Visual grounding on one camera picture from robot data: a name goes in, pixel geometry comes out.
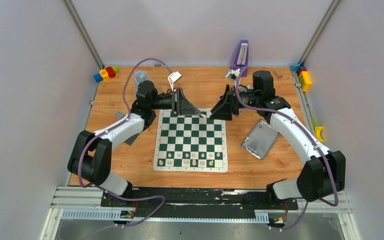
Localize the green white chess mat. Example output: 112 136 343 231
153 108 228 173

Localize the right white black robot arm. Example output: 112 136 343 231
210 69 346 209

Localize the metal tin with white pieces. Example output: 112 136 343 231
241 119 280 160

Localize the small wooden block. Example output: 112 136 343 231
273 70 283 79

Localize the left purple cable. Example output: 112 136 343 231
78 57 175 229

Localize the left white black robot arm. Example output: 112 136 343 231
67 80 202 207

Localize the grey lego baseplate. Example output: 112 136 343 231
111 113 144 148

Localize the colourful block stack right corner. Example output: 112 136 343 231
289 64 313 92

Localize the colourful toy blocks left corner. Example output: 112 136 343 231
93 66 120 83

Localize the yellow green toy piece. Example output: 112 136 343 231
311 117 324 143

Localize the translucent blue metronome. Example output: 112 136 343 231
134 70 151 95

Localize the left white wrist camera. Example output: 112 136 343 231
167 71 182 90

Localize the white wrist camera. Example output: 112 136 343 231
225 68 241 82
167 71 182 90

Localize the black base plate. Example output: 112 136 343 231
100 187 298 219

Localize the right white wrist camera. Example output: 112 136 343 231
225 68 241 82

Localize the purple metronome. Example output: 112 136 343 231
229 40 249 77

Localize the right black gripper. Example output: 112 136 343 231
209 84 260 121

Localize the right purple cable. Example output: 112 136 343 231
234 66 340 232

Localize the purple cable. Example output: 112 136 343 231
78 57 175 229
234 66 340 232

